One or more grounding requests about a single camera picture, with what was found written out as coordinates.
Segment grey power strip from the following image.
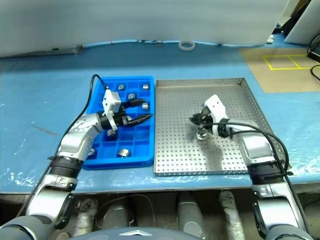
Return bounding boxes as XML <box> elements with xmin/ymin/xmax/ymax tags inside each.
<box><xmin>14</xmin><ymin>44</ymin><xmax>86</xmax><ymax>58</ymax></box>

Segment black hanging cables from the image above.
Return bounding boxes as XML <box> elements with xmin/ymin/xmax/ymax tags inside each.
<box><xmin>306</xmin><ymin>33</ymin><xmax>320</xmax><ymax>83</ymax></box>

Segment blue plastic compartment tray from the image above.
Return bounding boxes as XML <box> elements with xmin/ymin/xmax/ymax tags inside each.
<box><xmin>81</xmin><ymin>75</ymin><xmax>155</xmax><ymax>172</ymax></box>

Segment grey rounded cylinder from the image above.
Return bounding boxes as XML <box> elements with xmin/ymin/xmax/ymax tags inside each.
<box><xmin>177</xmin><ymin>192</ymin><xmax>208</xmax><ymax>240</ymax></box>
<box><xmin>102</xmin><ymin>199</ymin><xmax>131</xmax><ymax>232</ymax></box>

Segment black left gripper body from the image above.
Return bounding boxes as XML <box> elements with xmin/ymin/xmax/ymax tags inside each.
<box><xmin>114</xmin><ymin>99</ymin><xmax>133</xmax><ymax>128</ymax></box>

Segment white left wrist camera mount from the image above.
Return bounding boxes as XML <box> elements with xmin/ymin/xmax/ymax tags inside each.
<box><xmin>101</xmin><ymin>89</ymin><xmax>123</xmax><ymax>130</ymax></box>

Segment black equipment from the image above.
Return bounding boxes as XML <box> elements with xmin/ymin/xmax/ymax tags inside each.
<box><xmin>273</xmin><ymin>14</ymin><xmax>300</xmax><ymax>36</ymax></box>

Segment white backdrop board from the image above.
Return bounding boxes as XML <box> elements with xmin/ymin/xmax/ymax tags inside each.
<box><xmin>0</xmin><ymin>0</ymin><xmax>293</xmax><ymax>60</ymax></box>

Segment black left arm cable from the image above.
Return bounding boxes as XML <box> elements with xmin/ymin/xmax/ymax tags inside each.
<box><xmin>17</xmin><ymin>73</ymin><xmax>110</xmax><ymax>218</ymax></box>

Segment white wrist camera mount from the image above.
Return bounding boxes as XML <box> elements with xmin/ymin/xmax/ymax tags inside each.
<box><xmin>202</xmin><ymin>94</ymin><xmax>229</xmax><ymax>136</ymax></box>
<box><xmin>101</xmin><ymin>89</ymin><xmax>123</xmax><ymax>130</ymax></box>

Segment brown cardboard mat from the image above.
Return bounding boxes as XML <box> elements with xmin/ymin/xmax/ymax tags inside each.
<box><xmin>240</xmin><ymin>47</ymin><xmax>320</xmax><ymax>94</ymax></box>

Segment white plastic ring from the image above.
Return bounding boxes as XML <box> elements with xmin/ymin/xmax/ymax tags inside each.
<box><xmin>178</xmin><ymin>40</ymin><xmax>196</xmax><ymax>52</ymax></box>

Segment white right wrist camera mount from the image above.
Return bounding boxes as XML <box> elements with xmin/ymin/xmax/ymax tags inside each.
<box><xmin>202</xmin><ymin>94</ymin><xmax>229</xmax><ymax>136</ymax></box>

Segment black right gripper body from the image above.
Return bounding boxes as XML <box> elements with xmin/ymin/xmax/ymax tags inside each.
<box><xmin>196</xmin><ymin>105</ymin><xmax>214</xmax><ymax>129</ymax></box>

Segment grey robot chest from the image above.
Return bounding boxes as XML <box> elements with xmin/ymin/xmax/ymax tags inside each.
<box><xmin>87</xmin><ymin>226</ymin><xmax>198</xmax><ymax>240</ymax></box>

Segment foil wrapped pipe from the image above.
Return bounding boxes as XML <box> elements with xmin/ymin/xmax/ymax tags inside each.
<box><xmin>72</xmin><ymin>198</ymin><xmax>100</xmax><ymax>237</ymax></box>
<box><xmin>219</xmin><ymin>191</ymin><xmax>247</xmax><ymax>240</ymax></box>

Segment perforated steel tray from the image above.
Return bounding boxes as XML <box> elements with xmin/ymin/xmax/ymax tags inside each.
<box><xmin>152</xmin><ymin>76</ymin><xmax>276</xmax><ymax>177</ymax></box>

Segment white upright panel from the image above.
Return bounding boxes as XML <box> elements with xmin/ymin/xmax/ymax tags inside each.
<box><xmin>283</xmin><ymin>0</ymin><xmax>320</xmax><ymax>47</ymax></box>

